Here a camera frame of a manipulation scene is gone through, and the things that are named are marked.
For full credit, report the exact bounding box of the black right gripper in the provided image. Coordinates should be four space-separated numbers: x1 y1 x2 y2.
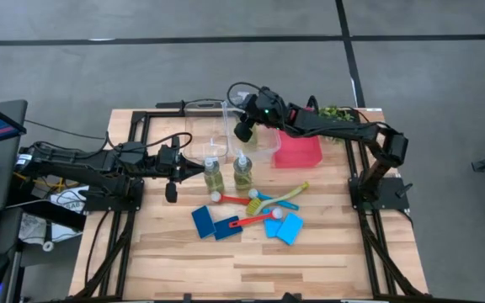
232 86 289 144

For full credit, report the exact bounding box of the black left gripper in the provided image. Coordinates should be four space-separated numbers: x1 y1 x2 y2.
154 134 207 205

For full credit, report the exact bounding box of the dark blue sponge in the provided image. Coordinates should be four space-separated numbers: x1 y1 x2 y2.
190 205 217 240
212 215 244 242

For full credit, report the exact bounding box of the red dish brush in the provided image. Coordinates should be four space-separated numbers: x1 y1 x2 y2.
227 207 285 229
210 190 251 206

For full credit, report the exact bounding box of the yellow-green dish brush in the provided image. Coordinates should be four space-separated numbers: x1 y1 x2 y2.
243 181 311 216

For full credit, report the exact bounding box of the blue dish brush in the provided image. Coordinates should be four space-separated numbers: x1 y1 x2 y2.
247 188 301 211

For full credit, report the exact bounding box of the light blue sponge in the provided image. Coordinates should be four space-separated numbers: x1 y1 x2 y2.
262 208 285 240
275 211 306 247

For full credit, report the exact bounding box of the large clear plastic bin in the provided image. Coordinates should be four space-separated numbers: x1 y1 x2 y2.
221 97 282 163

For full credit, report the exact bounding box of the small clear plastic bin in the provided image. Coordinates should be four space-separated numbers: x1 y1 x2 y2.
182 99 229 164

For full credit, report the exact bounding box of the red plastic tray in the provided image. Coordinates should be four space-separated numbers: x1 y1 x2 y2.
272 107 323 169

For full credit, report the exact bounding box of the small green potted plant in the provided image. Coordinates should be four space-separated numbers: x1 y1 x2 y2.
317 105 360 144

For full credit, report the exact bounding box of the white labelled bag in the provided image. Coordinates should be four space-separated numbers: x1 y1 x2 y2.
50 184 91 215

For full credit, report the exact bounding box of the white paper sheet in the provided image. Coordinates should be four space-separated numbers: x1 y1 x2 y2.
18 212 86 245

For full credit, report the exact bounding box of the dark grey desk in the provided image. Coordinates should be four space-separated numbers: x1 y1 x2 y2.
0 98 29 216

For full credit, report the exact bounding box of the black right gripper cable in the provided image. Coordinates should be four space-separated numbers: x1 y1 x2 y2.
227 81 269 110

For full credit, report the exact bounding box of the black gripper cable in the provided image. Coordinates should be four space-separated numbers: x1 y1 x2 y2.
106 130 194 155
227 81 269 110

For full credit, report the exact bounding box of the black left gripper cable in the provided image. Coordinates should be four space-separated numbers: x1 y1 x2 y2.
106 130 194 155

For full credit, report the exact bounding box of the black cable clip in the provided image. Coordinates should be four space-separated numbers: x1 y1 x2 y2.
306 94 320 118

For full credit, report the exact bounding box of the black flat bracket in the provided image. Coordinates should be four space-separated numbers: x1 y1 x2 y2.
155 98 227 115

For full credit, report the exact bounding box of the black aluminium table frame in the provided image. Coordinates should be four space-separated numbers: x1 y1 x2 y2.
72 107 429 302

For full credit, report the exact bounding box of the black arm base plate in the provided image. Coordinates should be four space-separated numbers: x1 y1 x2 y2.
83 176 146 212
349 176 414 212

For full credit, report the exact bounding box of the yellow cable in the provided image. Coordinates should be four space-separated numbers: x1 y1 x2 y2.
14 170 79 191

